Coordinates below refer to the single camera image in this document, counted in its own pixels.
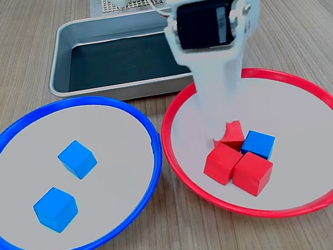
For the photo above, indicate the blue cube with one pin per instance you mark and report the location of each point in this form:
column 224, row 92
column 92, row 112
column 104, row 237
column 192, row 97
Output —
column 258, row 143
column 55, row 209
column 77, row 159

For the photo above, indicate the red cube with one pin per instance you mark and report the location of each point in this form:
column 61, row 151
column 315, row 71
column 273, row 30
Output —
column 233, row 138
column 221, row 162
column 253, row 173

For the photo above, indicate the black tray mat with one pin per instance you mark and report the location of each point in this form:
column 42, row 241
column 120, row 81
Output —
column 118, row 62

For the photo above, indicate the red-rimmed white plate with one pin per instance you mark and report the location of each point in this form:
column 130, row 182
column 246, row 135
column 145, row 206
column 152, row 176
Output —
column 306, row 128

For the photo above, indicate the steel tray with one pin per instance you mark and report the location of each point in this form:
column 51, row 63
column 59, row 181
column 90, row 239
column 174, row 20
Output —
column 59, row 69

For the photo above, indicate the blue-rimmed white plate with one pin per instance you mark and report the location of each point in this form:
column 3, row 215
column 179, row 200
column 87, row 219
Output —
column 30, row 143

